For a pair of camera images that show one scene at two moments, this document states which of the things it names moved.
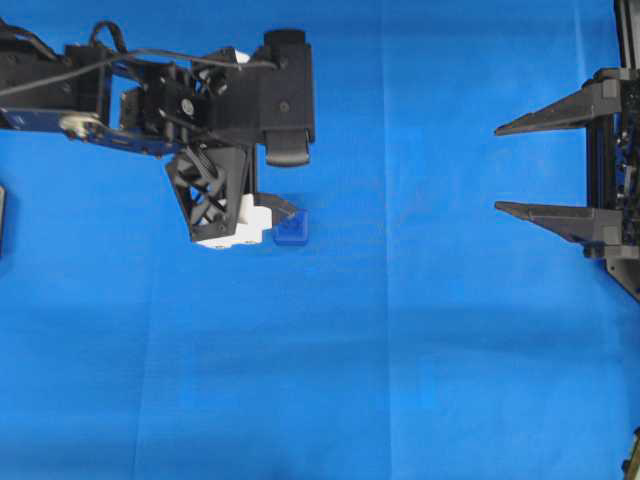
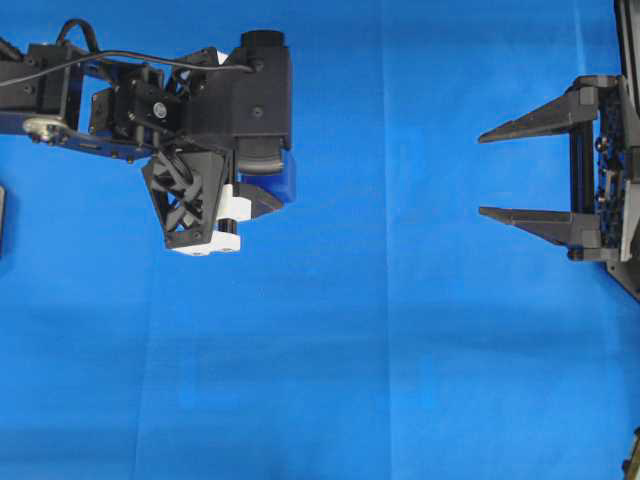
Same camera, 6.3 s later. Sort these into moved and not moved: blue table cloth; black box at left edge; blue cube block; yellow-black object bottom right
Moved: blue cube block
Not moved: black box at left edge; blue table cloth; yellow-black object bottom right
